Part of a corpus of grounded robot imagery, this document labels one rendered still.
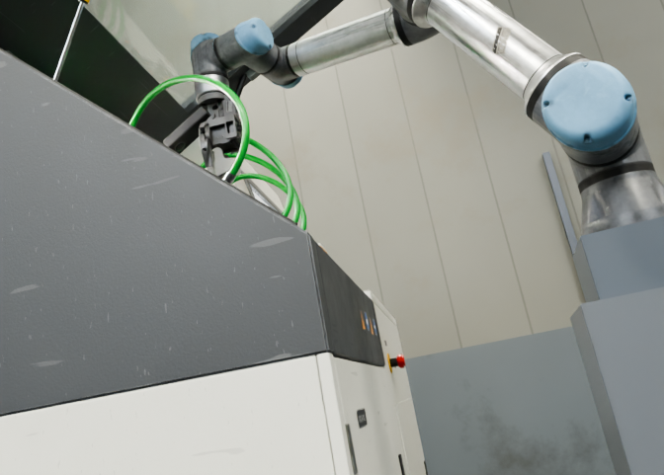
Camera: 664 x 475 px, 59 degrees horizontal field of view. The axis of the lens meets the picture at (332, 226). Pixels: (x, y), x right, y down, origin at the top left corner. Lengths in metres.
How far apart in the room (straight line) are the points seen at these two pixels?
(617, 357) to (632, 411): 0.07
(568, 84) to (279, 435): 0.61
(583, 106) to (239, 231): 0.51
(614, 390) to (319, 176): 3.20
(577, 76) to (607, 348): 0.38
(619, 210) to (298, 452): 0.59
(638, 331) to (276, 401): 0.50
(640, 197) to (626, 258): 0.10
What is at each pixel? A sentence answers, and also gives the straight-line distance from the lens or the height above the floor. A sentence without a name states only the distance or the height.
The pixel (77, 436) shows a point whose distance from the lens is 0.89.
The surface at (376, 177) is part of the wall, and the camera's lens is 3.80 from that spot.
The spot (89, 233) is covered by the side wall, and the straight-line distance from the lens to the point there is 0.92.
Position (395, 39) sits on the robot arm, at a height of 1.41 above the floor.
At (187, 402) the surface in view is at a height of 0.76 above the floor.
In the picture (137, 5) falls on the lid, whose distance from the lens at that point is 1.41.
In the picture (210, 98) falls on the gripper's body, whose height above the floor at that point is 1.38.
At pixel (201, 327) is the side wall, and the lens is 0.81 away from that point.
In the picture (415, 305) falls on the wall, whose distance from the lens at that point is 3.58.
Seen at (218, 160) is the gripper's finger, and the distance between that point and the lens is 1.24.
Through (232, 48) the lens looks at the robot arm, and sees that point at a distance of 1.30.
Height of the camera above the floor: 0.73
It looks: 17 degrees up
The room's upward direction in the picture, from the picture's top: 10 degrees counter-clockwise
